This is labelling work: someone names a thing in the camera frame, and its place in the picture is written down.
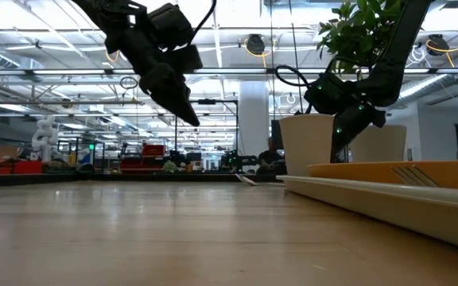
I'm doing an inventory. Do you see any green leafy plant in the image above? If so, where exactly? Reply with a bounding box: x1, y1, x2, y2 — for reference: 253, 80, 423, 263
315, 0, 407, 77

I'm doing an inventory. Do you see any ceiling cable reel yellow cord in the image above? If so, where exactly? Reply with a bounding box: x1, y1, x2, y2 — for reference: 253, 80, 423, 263
424, 30, 458, 68
243, 33, 274, 68

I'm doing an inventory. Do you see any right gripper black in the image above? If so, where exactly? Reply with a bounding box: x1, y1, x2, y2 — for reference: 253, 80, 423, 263
330, 85, 387, 164

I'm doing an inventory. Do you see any beige paper cup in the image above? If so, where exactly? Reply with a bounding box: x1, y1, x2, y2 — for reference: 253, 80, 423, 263
349, 124, 408, 164

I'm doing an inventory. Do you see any black aluminium table frame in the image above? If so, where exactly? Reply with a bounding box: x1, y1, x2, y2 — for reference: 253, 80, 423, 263
0, 171, 289, 189

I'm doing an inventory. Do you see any white plant pot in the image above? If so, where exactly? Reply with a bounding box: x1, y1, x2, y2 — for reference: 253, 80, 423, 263
278, 113, 336, 178

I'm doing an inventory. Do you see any white building pillar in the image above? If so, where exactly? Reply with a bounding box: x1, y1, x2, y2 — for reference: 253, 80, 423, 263
238, 81, 270, 158

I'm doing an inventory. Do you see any orange round plate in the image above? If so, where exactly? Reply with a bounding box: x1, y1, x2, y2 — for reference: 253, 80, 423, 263
307, 160, 458, 192

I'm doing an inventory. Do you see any person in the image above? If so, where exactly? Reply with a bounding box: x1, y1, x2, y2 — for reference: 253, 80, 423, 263
255, 136, 288, 176

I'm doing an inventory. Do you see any beige rectangular tray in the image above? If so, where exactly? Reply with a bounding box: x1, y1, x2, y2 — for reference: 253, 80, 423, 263
275, 173, 458, 255

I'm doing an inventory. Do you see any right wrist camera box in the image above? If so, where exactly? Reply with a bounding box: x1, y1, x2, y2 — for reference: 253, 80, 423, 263
303, 72, 350, 116

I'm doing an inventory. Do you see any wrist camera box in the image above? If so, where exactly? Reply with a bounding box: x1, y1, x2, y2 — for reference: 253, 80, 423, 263
147, 2, 205, 75
303, 72, 350, 116

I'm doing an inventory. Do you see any black gantry frame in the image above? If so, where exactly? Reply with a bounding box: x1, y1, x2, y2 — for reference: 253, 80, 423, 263
173, 98, 239, 154

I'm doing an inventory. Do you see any white robot figure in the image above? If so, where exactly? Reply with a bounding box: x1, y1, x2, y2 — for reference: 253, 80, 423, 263
30, 114, 60, 163

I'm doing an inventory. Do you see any red storage box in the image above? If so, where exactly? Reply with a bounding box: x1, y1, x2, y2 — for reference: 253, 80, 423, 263
0, 149, 44, 176

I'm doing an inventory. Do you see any fork with orange handle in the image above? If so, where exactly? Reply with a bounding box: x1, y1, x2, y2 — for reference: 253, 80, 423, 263
389, 164, 441, 188

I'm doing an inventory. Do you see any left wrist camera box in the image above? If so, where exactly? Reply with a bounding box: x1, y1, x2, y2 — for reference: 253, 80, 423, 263
147, 2, 205, 75

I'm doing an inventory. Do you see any red tool cart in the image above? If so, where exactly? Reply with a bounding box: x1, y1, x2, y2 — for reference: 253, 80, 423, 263
118, 143, 167, 174

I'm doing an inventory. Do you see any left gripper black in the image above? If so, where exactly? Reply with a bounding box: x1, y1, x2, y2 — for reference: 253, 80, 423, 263
138, 62, 201, 128

